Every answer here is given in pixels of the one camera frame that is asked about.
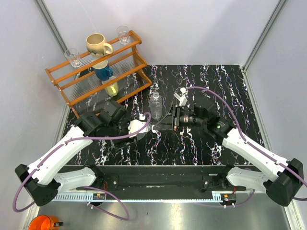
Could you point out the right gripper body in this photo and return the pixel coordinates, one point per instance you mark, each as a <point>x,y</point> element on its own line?
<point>177,119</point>

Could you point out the clear drinking glass left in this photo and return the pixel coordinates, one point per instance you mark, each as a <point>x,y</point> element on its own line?
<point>73,57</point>

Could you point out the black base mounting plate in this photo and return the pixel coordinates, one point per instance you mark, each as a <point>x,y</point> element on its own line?
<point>198,178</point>

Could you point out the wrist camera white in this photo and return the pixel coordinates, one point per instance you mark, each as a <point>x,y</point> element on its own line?
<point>137,124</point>
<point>181,96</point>

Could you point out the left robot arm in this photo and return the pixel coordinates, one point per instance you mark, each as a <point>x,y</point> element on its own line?
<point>42,179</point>

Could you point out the blue ceramic mug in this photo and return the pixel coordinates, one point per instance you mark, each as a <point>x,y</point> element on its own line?
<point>102,70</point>

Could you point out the clear drinking glass right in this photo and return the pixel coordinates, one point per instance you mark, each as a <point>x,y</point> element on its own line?
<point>123,34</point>

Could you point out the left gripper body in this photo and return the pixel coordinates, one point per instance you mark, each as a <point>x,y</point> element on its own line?
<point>121,143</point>

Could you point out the yellow ceramic mug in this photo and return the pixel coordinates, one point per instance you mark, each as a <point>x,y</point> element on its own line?
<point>112,89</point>

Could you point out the orange wooden shelf rack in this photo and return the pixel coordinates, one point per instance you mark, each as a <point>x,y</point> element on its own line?
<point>83,91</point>

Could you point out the clear plastic bottle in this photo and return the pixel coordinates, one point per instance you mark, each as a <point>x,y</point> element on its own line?
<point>143,133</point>
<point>156,103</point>

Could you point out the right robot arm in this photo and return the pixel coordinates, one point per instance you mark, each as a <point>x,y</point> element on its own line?
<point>277,176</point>

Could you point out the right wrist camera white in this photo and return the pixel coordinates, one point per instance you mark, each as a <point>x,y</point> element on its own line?
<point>181,96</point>

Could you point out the orange cup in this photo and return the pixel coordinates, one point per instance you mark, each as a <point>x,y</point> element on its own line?
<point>45,222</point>

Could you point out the beige ceramic mug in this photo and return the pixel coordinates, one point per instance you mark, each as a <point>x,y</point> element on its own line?
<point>98,46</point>

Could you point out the clear drinking glass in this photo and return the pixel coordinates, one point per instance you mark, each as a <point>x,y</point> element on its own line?
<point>123,34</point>
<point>73,57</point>

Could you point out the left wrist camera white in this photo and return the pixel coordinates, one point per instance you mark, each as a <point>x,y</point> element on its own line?
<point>137,124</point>

